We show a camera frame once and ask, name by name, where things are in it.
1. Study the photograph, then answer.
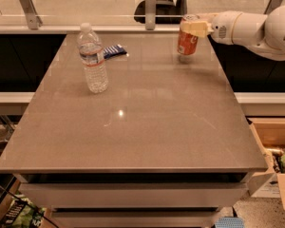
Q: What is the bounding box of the middle metal railing bracket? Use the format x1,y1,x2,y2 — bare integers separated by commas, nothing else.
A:
145,0,156,30

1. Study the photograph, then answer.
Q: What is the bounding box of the lower white drawer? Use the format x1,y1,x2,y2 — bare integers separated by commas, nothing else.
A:
51,211,220,228

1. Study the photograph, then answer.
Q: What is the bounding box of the blue perforated object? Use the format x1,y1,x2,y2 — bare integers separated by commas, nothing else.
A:
215,217,245,228

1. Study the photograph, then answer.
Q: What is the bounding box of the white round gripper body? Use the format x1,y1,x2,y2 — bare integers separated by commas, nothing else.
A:
211,10,242,45

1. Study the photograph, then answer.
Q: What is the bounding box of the left metal railing bracket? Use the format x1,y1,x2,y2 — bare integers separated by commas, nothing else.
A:
19,0,43,29

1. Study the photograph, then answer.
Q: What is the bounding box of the green chip bag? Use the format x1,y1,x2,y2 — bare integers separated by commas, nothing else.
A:
0,195,46,228

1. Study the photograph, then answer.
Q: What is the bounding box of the clear plastic water bottle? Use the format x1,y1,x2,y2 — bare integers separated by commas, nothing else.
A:
77,23,108,94

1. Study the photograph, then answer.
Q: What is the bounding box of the black office chair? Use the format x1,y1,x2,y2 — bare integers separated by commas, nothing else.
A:
134,0,187,24

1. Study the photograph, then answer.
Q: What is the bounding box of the upper white drawer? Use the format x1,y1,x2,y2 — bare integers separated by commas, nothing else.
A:
20,182,247,208

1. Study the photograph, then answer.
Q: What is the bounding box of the orange soda can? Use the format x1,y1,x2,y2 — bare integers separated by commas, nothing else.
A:
178,14,198,55

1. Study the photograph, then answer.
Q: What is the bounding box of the blue snack bar wrapper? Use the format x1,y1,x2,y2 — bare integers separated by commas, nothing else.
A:
104,45,126,60

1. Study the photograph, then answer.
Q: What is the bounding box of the white drawer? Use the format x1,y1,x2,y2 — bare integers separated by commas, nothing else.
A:
51,211,220,228
20,182,247,208

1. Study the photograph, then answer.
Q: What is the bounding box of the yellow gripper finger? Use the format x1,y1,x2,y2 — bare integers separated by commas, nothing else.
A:
180,21,213,38
198,12,218,21

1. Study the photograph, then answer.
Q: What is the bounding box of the glass railing panel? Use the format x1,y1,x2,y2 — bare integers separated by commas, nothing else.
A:
0,0,285,26

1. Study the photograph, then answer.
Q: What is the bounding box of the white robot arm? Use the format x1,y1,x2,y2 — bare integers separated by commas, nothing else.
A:
180,6,285,61

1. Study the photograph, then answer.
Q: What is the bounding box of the cardboard box with snacks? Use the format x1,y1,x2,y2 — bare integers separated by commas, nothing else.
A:
248,118,285,210

